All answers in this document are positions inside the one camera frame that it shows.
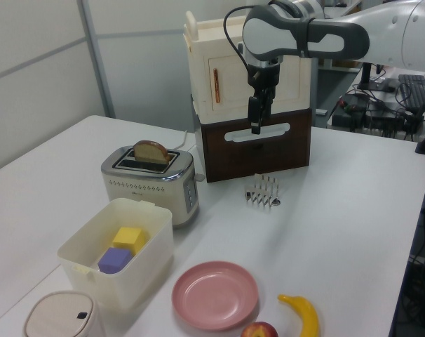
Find red apple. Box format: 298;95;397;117
240;321;279;337

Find dark brown drawer box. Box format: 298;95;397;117
200;107;312;183

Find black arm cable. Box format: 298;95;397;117
223;4;269;88

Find white drawer handle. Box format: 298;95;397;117
224;122;291;143

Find tangled black cables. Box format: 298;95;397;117
333;89;425;141

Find yellow banana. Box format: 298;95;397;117
277;293;320;337

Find brown bread slice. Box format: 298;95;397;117
133;140;172;164

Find white toaster cord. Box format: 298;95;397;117
166;128;189;152

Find black keyboard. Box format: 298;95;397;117
397;73;425;110

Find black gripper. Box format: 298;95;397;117
246;55;282;136

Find copper cabinet door handle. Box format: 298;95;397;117
213;67;222;105

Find purple cube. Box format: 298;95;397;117
97;247;133;275

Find cream plastic cabinet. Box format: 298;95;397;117
182;10;313;124

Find yellow cube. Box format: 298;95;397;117
111;226;145;254

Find beige mini trash can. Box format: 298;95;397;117
22;290;107;337

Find pink plate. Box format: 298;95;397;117
171;260;259;331

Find black monitor stand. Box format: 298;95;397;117
358;62;399;93

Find metal toast rack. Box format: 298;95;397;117
243;173;282;213

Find white plastic bin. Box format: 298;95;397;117
57;197;175;310

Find cream chrome toaster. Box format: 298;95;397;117
100;145;203;230

